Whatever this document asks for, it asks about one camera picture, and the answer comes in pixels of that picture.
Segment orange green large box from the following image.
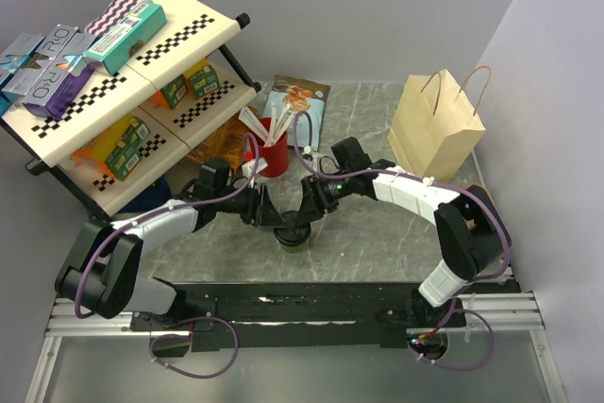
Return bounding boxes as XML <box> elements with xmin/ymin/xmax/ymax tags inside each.
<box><xmin>71</xmin><ymin>114</ymin><xmax>150</xmax><ymax>181</ymax></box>

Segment black plastic cup lid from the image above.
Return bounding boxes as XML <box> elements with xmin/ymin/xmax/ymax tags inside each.
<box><xmin>274</xmin><ymin>210</ymin><xmax>311</xmax><ymax>241</ymax></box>

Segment green paper coffee cup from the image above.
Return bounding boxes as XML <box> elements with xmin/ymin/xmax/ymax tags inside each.
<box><xmin>277</xmin><ymin>239</ymin><xmax>308</xmax><ymax>254</ymax></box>

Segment orange snack bag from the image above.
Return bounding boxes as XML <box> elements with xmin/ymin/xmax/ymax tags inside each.
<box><xmin>187</xmin><ymin>113</ymin><xmax>249</xmax><ymax>173</ymax></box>

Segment brown paper bag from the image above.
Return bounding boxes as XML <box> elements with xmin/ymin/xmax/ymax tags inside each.
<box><xmin>388</xmin><ymin>65</ymin><xmax>492</xmax><ymax>182</ymax></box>

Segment teal box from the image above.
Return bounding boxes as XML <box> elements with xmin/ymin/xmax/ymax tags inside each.
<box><xmin>84</xmin><ymin>0</ymin><xmax>167</xmax><ymax>76</ymax></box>

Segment cream two-tier shelf rack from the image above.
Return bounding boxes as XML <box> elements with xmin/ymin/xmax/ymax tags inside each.
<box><xmin>1</xmin><ymin>0</ymin><xmax>260</xmax><ymax>220</ymax></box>

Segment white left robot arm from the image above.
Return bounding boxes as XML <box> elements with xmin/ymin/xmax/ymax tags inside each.
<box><xmin>55</xmin><ymin>158</ymin><xmax>285</xmax><ymax>329</ymax></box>

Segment blue silver box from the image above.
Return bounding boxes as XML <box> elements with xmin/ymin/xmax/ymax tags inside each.
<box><xmin>0</xmin><ymin>33</ymin><xmax>44</xmax><ymax>114</ymax></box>

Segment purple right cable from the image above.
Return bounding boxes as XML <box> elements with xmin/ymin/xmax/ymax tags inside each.
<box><xmin>291</xmin><ymin>110</ymin><xmax>513</xmax><ymax>371</ymax></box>

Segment silver purple box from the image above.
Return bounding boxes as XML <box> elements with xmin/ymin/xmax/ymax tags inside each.
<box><xmin>1</xmin><ymin>25</ymin><xmax>97</xmax><ymax>120</ymax></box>

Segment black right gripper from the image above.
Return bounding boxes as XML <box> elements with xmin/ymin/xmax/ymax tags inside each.
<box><xmin>294</xmin><ymin>169</ymin><xmax>355</xmax><ymax>227</ymax></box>

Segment white wrapped straws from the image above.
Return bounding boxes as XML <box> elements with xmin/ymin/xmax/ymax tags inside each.
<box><xmin>238</xmin><ymin>104</ymin><xmax>294</xmax><ymax>147</ymax></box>

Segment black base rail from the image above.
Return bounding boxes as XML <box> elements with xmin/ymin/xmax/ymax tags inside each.
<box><xmin>130</xmin><ymin>282</ymin><xmax>447</xmax><ymax>352</ymax></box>

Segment red cup holder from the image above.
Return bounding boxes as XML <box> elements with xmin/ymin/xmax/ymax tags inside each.
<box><xmin>253</xmin><ymin>131</ymin><xmax>289</xmax><ymax>178</ymax></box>

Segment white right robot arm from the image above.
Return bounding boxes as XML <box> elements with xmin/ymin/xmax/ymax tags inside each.
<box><xmin>295</xmin><ymin>137</ymin><xmax>512</xmax><ymax>326</ymax></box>

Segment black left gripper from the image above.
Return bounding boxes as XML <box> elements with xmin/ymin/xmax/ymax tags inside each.
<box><xmin>214</xmin><ymin>181</ymin><xmax>287</xmax><ymax>227</ymax></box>

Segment blue snack pouch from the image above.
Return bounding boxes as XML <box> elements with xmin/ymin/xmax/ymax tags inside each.
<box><xmin>261</xmin><ymin>75</ymin><xmax>331</xmax><ymax>151</ymax></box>

